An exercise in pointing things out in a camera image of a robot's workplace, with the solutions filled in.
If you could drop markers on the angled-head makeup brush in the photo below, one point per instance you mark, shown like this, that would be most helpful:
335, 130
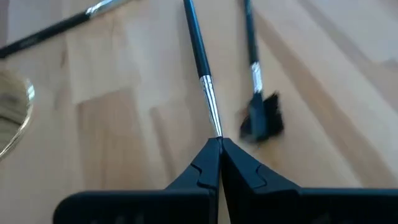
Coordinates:
199, 56

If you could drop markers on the long white-tipped makeup brush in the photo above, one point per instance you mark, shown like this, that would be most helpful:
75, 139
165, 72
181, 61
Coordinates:
46, 32

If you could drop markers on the black fan makeup brush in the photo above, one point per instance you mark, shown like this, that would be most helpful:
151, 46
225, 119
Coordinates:
251, 46

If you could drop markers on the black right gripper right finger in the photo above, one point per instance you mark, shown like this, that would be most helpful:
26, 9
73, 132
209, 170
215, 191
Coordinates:
295, 207

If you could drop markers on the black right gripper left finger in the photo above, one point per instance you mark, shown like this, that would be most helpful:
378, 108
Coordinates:
140, 207

